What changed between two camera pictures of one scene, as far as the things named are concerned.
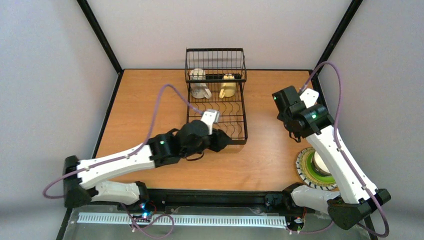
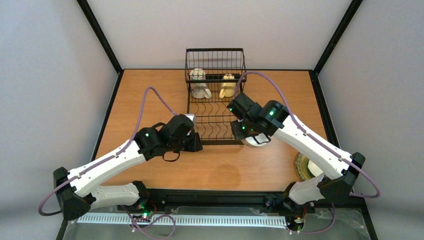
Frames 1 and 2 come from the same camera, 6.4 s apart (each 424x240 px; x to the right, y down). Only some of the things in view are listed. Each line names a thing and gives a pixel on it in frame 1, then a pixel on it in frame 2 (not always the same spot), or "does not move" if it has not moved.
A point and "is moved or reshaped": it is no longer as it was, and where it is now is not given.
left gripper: [216, 140] -> [193, 144]
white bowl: [319, 165] is moved or reshaped
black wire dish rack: [216, 78] does not move
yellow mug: [228, 89] does not move
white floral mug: [199, 90] does not move
